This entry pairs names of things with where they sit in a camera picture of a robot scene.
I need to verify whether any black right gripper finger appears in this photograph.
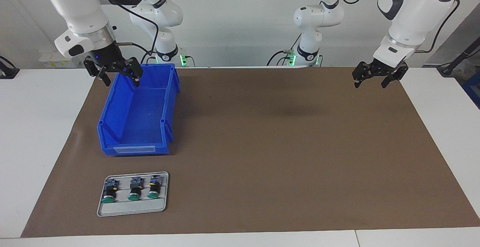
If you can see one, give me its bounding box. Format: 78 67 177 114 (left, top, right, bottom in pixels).
83 57 112 87
119 57 144 87

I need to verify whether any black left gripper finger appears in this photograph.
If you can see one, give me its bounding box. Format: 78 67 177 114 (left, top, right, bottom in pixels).
381 62 409 89
352 61 378 89

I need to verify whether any green push button switch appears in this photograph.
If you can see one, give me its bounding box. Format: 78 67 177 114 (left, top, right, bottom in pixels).
128 177 144 201

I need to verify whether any green button with grey block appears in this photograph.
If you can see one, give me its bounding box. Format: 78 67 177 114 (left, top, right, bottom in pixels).
101 178 120 204

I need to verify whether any green button with yellow block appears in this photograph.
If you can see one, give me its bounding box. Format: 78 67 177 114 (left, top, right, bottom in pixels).
147 175 162 199

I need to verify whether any blue plastic storage bin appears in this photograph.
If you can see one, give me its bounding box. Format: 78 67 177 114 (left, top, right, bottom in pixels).
97 63 180 156

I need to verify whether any white power strip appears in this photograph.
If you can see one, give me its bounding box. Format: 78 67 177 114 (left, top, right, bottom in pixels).
39 50 81 68

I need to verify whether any black stand pole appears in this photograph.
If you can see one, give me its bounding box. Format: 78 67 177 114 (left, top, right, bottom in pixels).
437 35 480 77

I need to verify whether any blue crate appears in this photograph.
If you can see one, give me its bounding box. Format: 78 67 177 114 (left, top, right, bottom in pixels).
462 71 480 109

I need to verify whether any grey metal tray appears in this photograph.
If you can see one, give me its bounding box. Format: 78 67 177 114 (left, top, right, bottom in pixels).
97 171 169 217

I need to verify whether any brown table mat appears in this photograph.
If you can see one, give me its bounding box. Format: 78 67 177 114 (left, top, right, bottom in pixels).
21 66 480 238

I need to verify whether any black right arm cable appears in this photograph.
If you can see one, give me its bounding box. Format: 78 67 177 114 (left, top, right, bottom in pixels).
93 0 160 64

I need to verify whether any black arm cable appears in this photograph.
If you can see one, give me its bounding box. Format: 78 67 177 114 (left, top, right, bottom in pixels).
93 0 160 64
310 0 461 54

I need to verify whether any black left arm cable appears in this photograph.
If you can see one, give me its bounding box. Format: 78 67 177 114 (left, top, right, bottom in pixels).
310 0 461 54

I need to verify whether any black base cable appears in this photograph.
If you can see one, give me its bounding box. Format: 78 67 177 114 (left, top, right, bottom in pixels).
266 33 302 66

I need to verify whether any black clamp mount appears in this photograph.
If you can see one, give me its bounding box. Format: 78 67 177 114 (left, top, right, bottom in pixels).
0 56 20 79

